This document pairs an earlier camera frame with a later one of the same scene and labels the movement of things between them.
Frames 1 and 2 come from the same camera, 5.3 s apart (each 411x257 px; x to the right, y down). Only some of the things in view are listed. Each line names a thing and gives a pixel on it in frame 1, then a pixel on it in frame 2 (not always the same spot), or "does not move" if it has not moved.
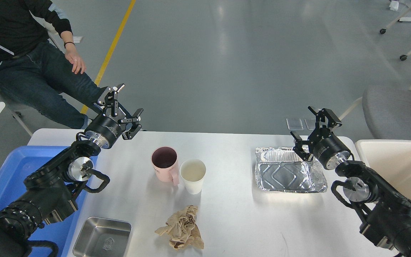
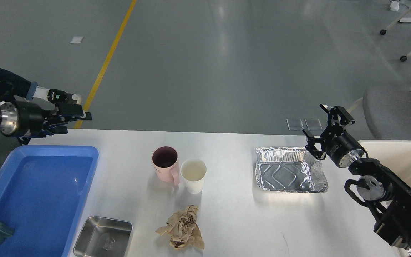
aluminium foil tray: x=282 y=169 does not move
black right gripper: x=326 y=146 to x=338 y=144
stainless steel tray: x=102 y=237 does not move
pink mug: x=164 y=159 does not move
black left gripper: x=105 y=130 to x=17 y=117
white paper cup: x=193 y=171 does not move
